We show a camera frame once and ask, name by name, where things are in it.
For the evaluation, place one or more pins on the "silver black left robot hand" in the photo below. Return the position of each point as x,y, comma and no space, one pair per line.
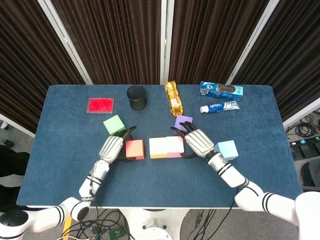
111,148

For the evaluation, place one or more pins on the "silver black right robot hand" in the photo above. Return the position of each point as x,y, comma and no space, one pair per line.
198,142

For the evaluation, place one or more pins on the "red foam cube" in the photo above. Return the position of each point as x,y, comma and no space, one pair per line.
135,148

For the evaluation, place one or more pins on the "green foam cube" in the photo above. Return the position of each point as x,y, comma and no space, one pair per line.
113,125

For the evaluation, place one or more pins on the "pink foam cube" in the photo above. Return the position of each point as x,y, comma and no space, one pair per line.
175,146

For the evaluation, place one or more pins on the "purple foam cube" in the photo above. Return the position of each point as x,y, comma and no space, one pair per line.
181,120

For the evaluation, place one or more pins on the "yellow foam cube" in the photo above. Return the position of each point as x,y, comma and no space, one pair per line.
157,146

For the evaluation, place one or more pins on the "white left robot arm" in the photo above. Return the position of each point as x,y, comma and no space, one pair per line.
93,180

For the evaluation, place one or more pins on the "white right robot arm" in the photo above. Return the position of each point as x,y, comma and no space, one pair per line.
230,175

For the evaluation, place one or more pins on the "light blue foam cube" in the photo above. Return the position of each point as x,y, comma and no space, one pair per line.
227,150

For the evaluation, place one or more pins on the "white blue toothpaste tube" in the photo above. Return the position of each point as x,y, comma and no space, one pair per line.
220,107

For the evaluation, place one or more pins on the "red ink pad case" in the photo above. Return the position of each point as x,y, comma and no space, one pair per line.
100,105

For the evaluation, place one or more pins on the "gold foil snack packet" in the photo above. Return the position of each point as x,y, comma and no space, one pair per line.
173,100

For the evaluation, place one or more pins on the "blue cookie box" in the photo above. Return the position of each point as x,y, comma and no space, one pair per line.
215,91

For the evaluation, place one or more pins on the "black mesh pen holder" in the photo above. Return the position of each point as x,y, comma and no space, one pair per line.
136,100

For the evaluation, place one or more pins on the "blue table cloth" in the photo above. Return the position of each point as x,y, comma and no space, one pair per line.
160,182

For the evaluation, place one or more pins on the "green circuit board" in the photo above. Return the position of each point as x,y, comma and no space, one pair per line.
116,233

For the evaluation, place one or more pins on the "yellow floor tape strip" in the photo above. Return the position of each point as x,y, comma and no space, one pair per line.
67,226

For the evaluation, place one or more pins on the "person in black clothes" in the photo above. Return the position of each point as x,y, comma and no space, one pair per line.
12,160

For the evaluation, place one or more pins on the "small black floor object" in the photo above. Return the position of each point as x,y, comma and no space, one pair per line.
8,143

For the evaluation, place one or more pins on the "dark pleated partition panel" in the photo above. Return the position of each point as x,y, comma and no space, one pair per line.
212,37
25,62
295,50
112,37

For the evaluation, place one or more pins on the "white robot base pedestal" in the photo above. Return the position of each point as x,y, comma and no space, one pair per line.
132,220

